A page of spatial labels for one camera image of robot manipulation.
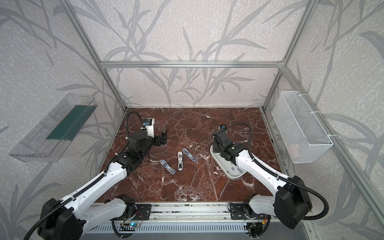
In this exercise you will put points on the white wire mesh basket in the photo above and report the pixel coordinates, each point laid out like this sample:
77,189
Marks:
299,124

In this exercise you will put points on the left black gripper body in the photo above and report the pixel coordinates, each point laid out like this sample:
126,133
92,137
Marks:
159,139

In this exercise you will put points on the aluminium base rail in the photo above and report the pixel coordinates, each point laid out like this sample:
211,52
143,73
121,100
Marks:
178,213

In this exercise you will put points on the pink item in basket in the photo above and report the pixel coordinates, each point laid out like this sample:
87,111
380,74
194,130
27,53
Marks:
295,151

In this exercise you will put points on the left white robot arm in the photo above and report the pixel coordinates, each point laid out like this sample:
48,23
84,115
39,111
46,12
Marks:
71,217

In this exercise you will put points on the aluminium frame crossbar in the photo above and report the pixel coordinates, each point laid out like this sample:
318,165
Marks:
190,64

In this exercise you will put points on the white oval tray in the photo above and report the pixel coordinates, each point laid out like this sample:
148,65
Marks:
232,171

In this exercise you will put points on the blue stapler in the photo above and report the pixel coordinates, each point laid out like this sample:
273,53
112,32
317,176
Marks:
168,167
189,155
180,161

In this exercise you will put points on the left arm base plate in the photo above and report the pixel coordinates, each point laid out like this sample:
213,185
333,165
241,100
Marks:
140,212

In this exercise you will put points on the green pad in bin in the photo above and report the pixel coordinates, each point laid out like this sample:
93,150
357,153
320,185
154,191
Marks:
73,122

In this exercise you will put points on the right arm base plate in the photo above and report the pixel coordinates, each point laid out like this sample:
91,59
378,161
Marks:
240,212

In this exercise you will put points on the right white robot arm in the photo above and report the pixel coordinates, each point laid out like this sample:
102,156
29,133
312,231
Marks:
288,203

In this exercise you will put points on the clear plastic wall bin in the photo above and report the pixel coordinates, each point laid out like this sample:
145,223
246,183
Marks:
34,147

